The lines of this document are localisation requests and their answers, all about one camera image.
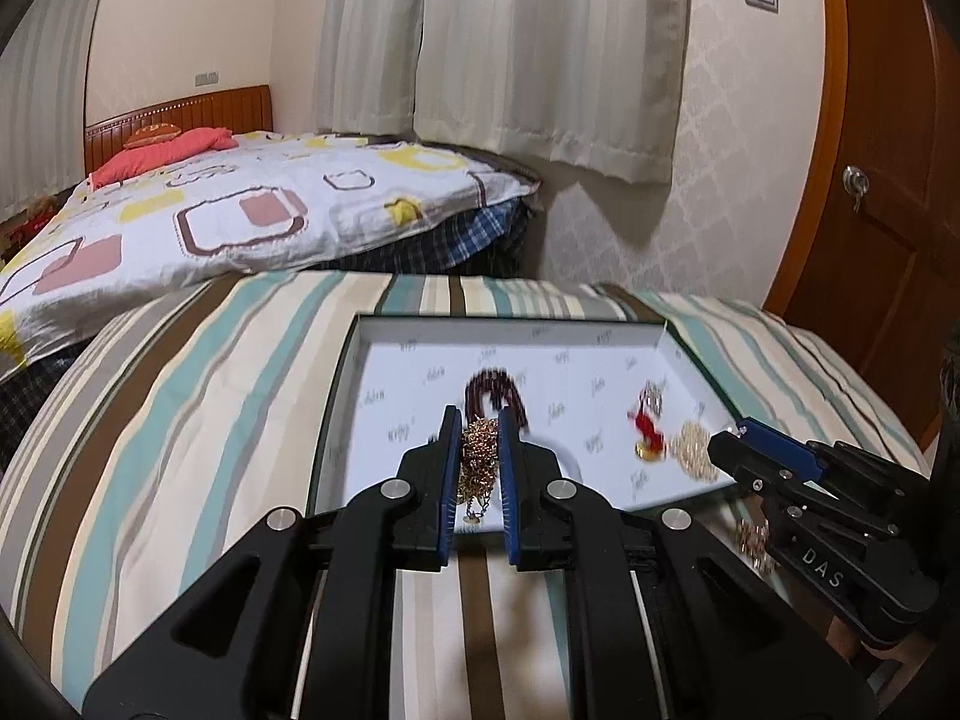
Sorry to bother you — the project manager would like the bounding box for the orange embroidered cushion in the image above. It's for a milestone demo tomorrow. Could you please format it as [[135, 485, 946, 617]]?
[[124, 122, 182, 149]]

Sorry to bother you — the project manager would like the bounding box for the right hand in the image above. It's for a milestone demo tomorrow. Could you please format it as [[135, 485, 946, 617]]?
[[827, 616, 884, 670]]

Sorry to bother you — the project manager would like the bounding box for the red knot gold pendant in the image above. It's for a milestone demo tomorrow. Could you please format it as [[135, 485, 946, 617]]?
[[628, 380, 667, 461]]

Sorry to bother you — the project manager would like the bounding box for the left grey curtain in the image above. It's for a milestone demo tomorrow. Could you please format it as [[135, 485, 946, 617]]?
[[2, 0, 99, 218]]

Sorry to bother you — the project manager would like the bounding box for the patterned white bed quilt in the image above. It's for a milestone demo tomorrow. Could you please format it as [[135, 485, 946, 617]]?
[[2, 132, 539, 379]]

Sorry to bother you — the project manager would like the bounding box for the pink red pillow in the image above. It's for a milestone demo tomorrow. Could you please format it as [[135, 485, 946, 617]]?
[[88, 127, 239, 190]]

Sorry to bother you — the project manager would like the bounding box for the dark red bead bracelet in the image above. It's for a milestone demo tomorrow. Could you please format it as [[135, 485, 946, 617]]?
[[460, 367, 534, 436]]

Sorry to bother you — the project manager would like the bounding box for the wooden headboard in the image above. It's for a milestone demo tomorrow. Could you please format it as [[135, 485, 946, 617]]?
[[85, 85, 274, 172]]

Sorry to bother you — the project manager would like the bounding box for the silver door knob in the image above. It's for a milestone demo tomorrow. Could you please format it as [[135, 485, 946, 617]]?
[[841, 166, 871, 213]]

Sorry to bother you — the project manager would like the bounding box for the rhinestone pearl brooch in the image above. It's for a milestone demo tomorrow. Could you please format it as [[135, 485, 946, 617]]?
[[736, 518, 776, 577]]

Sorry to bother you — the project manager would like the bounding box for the right grey curtain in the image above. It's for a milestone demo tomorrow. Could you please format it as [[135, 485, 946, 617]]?
[[317, 0, 690, 185]]

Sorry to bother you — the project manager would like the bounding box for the green shallow tray box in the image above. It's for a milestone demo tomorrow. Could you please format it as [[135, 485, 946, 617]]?
[[305, 312, 746, 536]]

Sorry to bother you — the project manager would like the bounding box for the plaid blue bed sheet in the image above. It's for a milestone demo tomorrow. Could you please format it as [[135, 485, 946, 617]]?
[[0, 200, 534, 472]]

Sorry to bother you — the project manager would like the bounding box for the gold chain necklace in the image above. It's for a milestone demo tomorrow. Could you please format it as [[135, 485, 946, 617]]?
[[457, 418, 502, 529]]

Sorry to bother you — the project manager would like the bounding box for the wooden door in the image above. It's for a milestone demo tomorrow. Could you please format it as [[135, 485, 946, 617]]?
[[765, 0, 958, 447]]

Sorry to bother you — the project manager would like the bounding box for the striped tablecloth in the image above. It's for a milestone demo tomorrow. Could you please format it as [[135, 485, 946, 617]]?
[[2, 271, 923, 704]]

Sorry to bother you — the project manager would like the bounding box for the grey curtain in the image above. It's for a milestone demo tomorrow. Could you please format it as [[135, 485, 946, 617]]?
[[2, 0, 99, 218], [317, 0, 690, 185]]

